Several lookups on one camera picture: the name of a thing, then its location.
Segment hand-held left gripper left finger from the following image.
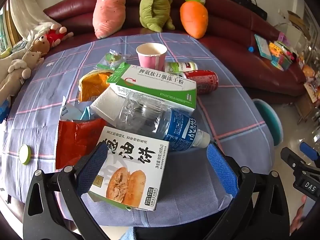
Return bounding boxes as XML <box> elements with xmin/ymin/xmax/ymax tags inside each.
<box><xmin>23</xmin><ymin>142</ymin><xmax>110</xmax><ymax>240</ymax></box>

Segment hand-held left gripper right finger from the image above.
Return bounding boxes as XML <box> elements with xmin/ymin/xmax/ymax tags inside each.
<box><xmin>206</xmin><ymin>142</ymin><xmax>290</xmax><ymax>240</ymax></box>

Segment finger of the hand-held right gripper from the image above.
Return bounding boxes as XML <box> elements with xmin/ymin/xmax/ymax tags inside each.
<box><xmin>300</xmin><ymin>142</ymin><xmax>320</xmax><ymax>161</ymax></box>
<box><xmin>280</xmin><ymin>147</ymin><xmax>304</xmax><ymax>173</ymax></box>

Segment red snack bag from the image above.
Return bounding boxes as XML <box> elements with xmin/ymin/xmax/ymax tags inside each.
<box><xmin>55</xmin><ymin>119</ymin><xmax>108</xmax><ymax>170</ymax></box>

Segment white pastry box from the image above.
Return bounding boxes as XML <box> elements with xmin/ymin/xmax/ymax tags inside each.
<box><xmin>87</xmin><ymin>126</ymin><xmax>170</xmax><ymax>211</ymax></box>

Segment teal trash bin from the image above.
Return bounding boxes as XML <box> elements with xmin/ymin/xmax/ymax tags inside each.
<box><xmin>252</xmin><ymin>99</ymin><xmax>283</xmax><ymax>147</ymax></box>

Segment white tissue paper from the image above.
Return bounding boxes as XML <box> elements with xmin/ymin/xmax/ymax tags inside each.
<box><xmin>90</xmin><ymin>86</ymin><xmax>130</xmax><ymax>128</ymax></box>

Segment red soda can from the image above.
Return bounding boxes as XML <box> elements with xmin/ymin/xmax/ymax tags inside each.
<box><xmin>182</xmin><ymin>70</ymin><xmax>219</xmax><ymax>95</ymax></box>

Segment person's right hand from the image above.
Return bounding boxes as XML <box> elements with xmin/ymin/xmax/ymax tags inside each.
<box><xmin>290</xmin><ymin>195</ymin><xmax>308</xmax><ymax>236</ymax></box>

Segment wooden side table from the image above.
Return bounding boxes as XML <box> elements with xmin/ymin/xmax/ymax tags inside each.
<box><xmin>296</xmin><ymin>80</ymin><xmax>320</xmax><ymax>125</ymax></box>

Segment light blue wrapper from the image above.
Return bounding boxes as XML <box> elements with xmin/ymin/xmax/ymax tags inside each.
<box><xmin>59</xmin><ymin>97</ymin><xmax>94</xmax><ymax>122</ymax></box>

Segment round green and white disc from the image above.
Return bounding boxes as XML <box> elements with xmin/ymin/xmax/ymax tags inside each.
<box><xmin>19</xmin><ymin>144</ymin><xmax>32</xmax><ymax>165</ymax></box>

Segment clear bottle with blue label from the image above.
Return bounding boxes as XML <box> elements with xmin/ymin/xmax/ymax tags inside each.
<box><xmin>117</xmin><ymin>92</ymin><xmax>211</xmax><ymax>152</ymax></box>

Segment orange snack bag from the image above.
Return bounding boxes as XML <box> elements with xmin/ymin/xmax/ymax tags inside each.
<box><xmin>78</xmin><ymin>70</ymin><xmax>114</xmax><ymax>102</ymax></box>

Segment grey checked tablecloth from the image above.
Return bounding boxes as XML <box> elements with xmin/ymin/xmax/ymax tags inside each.
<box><xmin>0</xmin><ymin>32</ymin><xmax>275</xmax><ymax>230</ymax></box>

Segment pile of colourful toys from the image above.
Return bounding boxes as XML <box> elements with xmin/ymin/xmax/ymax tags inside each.
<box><xmin>269</xmin><ymin>32</ymin><xmax>299</xmax><ymax>71</ymax></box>

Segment green and white medicine box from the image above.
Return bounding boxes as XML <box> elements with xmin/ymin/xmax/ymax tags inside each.
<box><xmin>107</xmin><ymin>64</ymin><xmax>198</xmax><ymax>114</ymax></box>

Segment blue toy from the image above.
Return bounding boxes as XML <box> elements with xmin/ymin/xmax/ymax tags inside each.
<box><xmin>0</xmin><ymin>100</ymin><xmax>10</xmax><ymax>124</ymax></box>

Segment white and green can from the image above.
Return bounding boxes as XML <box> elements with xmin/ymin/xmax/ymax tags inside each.
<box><xmin>164</xmin><ymin>61</ymin><xmax>198</xmax><ymax>72</ymax></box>

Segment green and clear wrapper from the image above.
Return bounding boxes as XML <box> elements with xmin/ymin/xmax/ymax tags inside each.
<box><xmin>96</xmin><ymin>50</ymin><xmax>128</xmax><ymax>72</ymax></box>

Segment teal children's book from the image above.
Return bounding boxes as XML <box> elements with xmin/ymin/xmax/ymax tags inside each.
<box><xmin>254</xmin><ymin>34</ymin><xmax>272</xmax><ymax>58</ymax></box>

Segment glass display cabinet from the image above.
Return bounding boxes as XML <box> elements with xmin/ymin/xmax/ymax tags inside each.
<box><xmin>301</xmin><ymin>4</ymin><xmax>320</xmax><ymax>63</ymax></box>

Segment cream plush bunny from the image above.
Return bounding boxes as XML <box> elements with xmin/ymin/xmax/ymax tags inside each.
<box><xmin>0</xmin><ymin>59</ymin><xmax>32</xmax><ymax>97</ymax></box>

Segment pink paper cup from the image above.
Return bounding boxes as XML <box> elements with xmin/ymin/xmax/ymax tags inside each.
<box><xmin>136</xmin><ymin>43</ymin><xmax>167</xmax><ymax>70</ymax></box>

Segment dark red leather sofa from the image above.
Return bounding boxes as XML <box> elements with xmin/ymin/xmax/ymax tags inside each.
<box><xmin>43</xmin><ymin>0</ymin><xmax>310</xmax><ymax>105</ymax></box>

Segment tan plush bear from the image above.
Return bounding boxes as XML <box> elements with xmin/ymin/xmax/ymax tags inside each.
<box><xmin>21</xmin><ymin>51</ymin><xmax>45</xmax><ymax>79</ymax></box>

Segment cardboard boxes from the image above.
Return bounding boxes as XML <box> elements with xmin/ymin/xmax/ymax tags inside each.
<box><xmin>274</xmin><ymin>10</ymin><xmax>308</xmax><ymax>43</ymax></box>

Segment brown teddy bear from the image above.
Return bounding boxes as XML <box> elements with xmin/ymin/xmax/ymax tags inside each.
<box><xmin>30</xmin><ymin>35</ymin><xmax>50</xmax><ymax>57</ymax></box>

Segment red plush toy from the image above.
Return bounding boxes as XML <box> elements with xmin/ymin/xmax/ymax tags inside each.
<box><xmin>45</xmin><ymin>24</ymin><xmax>74</xmax><ymax>49</ymax></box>

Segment pink bunny plush pillow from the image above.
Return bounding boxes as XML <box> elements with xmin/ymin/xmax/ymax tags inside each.
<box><xmin>92</xmin><ymin>0</ymin><xmax>126</xmax><ymax>39</ymax></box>

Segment orange carrot plush toy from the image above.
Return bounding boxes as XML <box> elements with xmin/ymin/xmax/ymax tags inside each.
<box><xmin>180</xmin><ymin>0</ymin><xmax>209</xmax><ymax>39</ymax></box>

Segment black bag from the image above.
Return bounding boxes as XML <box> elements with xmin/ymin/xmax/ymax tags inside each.
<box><xmin>218</xmin><ymin>0</ymin><xmax>268</xmax><ymax>20</ymax></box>

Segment white cloth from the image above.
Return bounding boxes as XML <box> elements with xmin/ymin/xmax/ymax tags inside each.
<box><xmin>10</xmin><ymin>0</ymin><xmax>62</xmax><ymax>42</ymax></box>

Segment green dinosaur plush toy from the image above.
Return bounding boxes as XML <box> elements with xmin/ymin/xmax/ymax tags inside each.
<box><xmin>139</xmin><ymin>0</ymin><xmax>175</xmax><ymax>33</ymax></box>

